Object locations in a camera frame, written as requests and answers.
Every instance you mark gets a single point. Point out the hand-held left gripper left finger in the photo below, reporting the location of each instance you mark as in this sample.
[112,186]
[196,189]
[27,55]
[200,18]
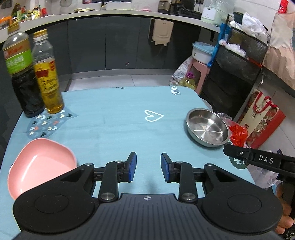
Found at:
[132,166]

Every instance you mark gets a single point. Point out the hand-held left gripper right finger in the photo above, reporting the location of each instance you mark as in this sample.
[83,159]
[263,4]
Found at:
[164,167]

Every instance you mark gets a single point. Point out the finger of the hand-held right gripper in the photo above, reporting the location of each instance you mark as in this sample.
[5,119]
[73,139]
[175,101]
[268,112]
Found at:
[265,160]

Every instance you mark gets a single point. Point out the stainless steel bowl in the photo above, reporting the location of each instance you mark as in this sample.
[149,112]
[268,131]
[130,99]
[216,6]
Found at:
[207,127]

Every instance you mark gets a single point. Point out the pink square dish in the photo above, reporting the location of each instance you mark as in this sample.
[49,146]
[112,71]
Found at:
[34,166]

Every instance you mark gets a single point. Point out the person's right hand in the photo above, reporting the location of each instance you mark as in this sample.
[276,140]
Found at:
[285,223]

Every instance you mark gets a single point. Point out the translucent plastic bag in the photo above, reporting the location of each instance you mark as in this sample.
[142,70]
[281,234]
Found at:
[262,177]

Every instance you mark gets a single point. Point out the light blue tablecloth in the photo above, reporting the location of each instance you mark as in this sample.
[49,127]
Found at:
[115,138]

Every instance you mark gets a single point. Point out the red plastic bag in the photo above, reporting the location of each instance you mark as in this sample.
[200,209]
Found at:
[238,133]

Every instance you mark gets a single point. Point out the red and beige gift bag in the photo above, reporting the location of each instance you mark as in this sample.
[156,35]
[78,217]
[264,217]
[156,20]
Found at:
[260,120]

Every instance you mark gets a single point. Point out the yellow oil jug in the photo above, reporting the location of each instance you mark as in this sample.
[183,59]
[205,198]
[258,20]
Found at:
[187,82]

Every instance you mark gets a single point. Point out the black mesh cart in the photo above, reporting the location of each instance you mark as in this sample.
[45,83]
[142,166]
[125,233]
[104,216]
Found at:
[235,76]

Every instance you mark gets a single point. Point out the patterned foil bag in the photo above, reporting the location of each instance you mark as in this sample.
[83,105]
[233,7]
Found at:
[181,73]

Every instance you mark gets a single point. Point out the pink plastic stool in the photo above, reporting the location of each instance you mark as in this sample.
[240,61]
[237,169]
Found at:
[202,71]

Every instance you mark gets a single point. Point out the beige paper sack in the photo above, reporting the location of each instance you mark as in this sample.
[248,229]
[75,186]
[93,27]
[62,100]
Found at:
[281,50]

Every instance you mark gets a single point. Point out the yellow oil bottle red label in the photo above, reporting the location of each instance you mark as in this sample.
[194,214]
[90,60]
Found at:
[49,87]

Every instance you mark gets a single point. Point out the small white plastic bag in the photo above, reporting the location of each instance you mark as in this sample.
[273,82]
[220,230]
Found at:
[235,49]

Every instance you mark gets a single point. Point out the white container with blue lid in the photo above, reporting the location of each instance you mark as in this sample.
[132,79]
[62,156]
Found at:
[202,53]

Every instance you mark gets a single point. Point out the dark kitchen cabinets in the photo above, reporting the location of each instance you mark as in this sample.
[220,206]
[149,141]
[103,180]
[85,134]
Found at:
[103,43]

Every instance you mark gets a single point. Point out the dark vinegar bottle green label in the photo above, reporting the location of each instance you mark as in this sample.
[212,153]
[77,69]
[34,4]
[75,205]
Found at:
[23,92]

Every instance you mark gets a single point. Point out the large white plastic bag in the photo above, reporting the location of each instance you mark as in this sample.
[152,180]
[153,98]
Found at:
[251,25]

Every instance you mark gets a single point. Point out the beige hanging bin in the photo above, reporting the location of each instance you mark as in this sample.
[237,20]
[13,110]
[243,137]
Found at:
[161,31]

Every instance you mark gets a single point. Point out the white countertop appliance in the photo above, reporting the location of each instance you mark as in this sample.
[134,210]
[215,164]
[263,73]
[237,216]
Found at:
[210,16]

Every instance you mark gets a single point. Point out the white kitchen counter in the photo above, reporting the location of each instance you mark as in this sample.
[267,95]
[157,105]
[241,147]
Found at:
[103,13]

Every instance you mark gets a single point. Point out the silver rice cooker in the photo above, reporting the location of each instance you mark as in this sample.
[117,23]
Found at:
[166,6]

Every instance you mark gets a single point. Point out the row of condiment bottles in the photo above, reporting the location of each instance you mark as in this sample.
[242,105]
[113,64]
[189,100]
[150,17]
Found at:
[25,13]

